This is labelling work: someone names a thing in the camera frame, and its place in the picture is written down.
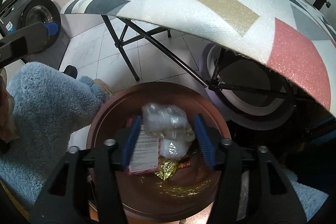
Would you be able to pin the white cotton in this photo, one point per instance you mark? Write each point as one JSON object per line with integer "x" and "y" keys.
{"x": 171, "y": 149}

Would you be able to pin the blue fluffy sleeve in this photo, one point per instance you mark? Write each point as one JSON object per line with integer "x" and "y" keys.
{"x": 48, "y": 107}

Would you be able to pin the washing machine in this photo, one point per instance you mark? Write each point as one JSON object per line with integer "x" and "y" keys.
{"x": 16, "y": 14}

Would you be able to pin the brown round trash bin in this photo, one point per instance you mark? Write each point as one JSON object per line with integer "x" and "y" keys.
{"x": 177, "y": 189}

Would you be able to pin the left hand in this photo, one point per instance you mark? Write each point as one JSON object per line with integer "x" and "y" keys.
{"x": 8, "y": 128}

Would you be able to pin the white round stool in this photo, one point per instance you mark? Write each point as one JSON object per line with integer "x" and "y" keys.
{"x": 245, "y": 91}

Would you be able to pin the clear plastic wrapper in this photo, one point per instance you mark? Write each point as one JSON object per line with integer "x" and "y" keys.
{"x": 167, "y": 122}

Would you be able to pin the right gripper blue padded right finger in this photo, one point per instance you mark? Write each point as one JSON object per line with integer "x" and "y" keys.
{"x": 207, "y": 137}

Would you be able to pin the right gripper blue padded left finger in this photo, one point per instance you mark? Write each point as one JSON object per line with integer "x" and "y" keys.
{"x": 131, "y": 135}

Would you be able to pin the clear plastic label package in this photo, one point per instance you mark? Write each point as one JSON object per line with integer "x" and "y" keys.
{"x": 145, "y": 158}

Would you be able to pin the gold foil wrapper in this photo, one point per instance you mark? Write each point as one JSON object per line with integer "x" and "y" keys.
{"x": 166, "y": 169}

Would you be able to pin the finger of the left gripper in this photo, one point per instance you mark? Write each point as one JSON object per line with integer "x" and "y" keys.
{"x": 52, "y": 28}

